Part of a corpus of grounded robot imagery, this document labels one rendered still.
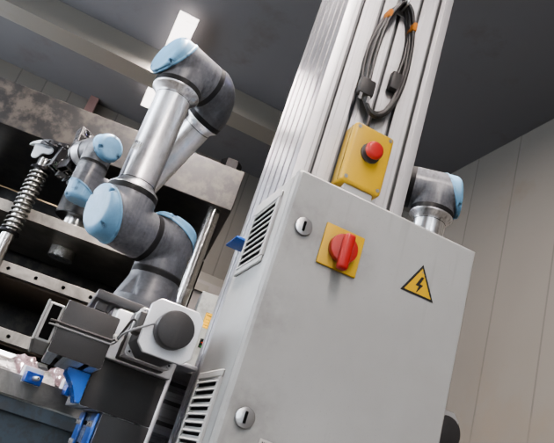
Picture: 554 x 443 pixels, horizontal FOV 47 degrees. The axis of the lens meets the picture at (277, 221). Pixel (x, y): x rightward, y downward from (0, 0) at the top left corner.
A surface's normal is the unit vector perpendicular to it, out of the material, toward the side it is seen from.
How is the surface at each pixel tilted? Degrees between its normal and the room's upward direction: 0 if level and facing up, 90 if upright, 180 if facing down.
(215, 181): 90
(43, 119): 90
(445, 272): 90
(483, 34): 180
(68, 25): 90
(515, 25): 180
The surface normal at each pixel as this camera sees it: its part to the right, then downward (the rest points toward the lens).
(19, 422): 0.25, -0.32
